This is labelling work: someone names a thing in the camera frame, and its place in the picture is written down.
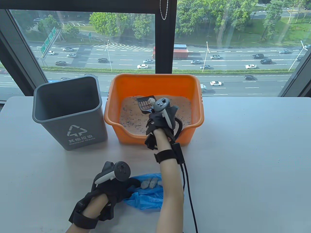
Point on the black hand controller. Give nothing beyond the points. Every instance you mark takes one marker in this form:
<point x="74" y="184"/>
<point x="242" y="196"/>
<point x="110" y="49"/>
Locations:
<point x="160" y="105"/>
<point x="121" y="170"/>

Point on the person's left hand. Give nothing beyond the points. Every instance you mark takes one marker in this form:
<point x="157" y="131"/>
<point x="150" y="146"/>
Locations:
<point x="116" y="191"/>

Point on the orange plastic litter box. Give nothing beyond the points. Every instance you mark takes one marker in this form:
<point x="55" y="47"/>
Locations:
<point x="150" y="85"/>

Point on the person's right forearm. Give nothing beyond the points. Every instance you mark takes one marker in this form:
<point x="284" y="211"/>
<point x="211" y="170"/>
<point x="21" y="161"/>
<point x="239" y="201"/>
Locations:
<point x="170" y="189"/>

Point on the black slotted litter scoop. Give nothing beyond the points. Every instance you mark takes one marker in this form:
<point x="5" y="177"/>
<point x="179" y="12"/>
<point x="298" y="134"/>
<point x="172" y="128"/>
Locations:
<point x="141" y="99"/>

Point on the grey plastic trash bin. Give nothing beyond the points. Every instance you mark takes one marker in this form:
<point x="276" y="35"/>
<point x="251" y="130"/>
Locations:
<point x="80" y="126"/>

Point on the person's left forearm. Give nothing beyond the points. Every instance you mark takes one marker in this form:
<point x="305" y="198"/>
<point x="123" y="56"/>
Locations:
<point x="94" y="208"/>

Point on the black window frame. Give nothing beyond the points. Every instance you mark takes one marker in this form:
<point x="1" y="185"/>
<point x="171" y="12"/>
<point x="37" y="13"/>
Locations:
<point x="165" y="48"/>

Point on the blue plastic bag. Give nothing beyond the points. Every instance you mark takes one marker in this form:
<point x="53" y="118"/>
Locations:
<point x="145" y="199"/>

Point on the sandy cat litter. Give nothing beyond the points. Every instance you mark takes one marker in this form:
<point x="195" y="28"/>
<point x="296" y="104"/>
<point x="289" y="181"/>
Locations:
<point x="131" y="121"/>

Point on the person's right hand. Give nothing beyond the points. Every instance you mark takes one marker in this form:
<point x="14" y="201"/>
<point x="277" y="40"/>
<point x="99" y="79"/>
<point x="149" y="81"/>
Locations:
<point x="158" y="122"/>

